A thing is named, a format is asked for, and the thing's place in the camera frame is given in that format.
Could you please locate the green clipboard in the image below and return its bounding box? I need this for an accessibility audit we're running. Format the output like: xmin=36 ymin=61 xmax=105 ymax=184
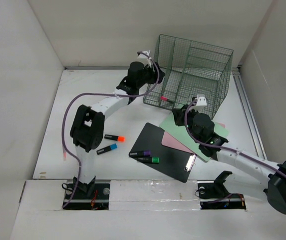
xmin=159 ymin=104 xmax=229 ymax=162

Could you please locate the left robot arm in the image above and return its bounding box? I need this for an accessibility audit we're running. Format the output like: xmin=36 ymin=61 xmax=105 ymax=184
xmin=70 ymin=61 xmax=165 ymax=198

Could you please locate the aluminium rail back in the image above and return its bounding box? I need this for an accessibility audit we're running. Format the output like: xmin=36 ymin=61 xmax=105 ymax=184
xmin=64 ymin=66 xmax=129 ymax=71

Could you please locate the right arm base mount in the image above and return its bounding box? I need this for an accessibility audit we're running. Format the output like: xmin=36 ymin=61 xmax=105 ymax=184
xmin=195 ymin=171 xmax=246 ymax=210

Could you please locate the pink clipboard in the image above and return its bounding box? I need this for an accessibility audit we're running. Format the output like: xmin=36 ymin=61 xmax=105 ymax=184
xmin=161 ymin=122 xmax=227 ymax=161

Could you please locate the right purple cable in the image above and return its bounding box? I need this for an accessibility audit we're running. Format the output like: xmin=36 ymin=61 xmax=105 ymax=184
xmin=184 ymin=99 xmax=286 ymax=208

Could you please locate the blue highlighter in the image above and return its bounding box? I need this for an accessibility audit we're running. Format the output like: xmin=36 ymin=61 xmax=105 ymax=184
xmin=96 ymin=143 xmax=117 ymax=155

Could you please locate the aluminium rail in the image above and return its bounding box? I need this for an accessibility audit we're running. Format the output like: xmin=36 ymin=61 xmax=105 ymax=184
xmin=64 ymin=66 xmax=129 ymax=71
xmin=232 ymin=67 xmax=267 ymax=159

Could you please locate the green wire mesh organizer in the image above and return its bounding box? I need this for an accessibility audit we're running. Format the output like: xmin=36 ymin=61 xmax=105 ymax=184
xmin=143 ymin=34 xmax=234 ymax=118

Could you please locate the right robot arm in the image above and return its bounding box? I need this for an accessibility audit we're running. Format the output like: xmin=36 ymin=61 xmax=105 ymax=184
xmin=172 ymin=105 xmax=286 ymax=215

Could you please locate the purple highlighter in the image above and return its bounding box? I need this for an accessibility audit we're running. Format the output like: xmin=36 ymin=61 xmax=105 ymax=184
xmin=129 ymin=150 xmax=151 ymax=158

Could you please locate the black clipboard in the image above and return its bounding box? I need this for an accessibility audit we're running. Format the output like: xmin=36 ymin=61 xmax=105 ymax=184
xmin=129 ymin=123 xmax=196 ymax=183

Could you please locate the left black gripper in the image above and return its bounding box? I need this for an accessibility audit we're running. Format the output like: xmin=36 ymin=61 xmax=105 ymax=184
xmin=137 ymin=62 xmax=164 ymax=89

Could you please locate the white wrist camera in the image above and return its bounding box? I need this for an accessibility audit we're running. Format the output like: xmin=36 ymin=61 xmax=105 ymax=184
xmin=137 ymin=50 xmax=150 ymax=61
xmin=193 ymin=94 xmax=207 ymax=110

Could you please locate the purple cable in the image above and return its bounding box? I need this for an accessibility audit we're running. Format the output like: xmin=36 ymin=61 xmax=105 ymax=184
xmin=62 ymin=51 xmax=166 ymax=208
xmin=184 ymin=99 xmax=286 ymax=208

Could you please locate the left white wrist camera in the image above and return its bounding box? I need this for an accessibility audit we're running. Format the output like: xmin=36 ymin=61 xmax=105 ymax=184
xmin=137 ymin=50 xmax=150 ymax=61

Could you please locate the orange highlighter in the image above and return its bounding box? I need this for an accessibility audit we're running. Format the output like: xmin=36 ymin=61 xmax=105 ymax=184
xmin=104 ymin=134 xmax=125 ymax=143

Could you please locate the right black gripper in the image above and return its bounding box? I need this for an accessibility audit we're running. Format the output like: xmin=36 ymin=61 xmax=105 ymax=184
xmin=172 ymin=104 xmax=201 ymax=144

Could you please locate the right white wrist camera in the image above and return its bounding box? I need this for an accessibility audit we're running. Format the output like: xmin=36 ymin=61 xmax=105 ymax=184
xmin=193 ymin=94 xmax=207 ymax=110

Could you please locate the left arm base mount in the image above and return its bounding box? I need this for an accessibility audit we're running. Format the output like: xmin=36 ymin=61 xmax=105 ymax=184
xmin=61 ymin=177 xmax=110 ymax=211

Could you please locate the green highlighter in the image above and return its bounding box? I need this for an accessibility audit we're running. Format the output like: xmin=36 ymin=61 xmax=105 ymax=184
xmin=137 ymin=156 xmax=159 ymax=164

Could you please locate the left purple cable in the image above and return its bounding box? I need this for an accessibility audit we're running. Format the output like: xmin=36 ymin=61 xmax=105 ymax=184
xmin=62 ymin=51 xmax=166 ymax=208

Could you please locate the pink highlighter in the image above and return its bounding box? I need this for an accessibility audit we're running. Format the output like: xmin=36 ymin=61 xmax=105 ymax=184
xmin=160 ymin=96 xmax=175 ymax=104

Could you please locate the aluminium rail right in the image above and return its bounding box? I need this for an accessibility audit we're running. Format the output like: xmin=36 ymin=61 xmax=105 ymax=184
xmin=232 ymin=67 xmax=267 ymax=159

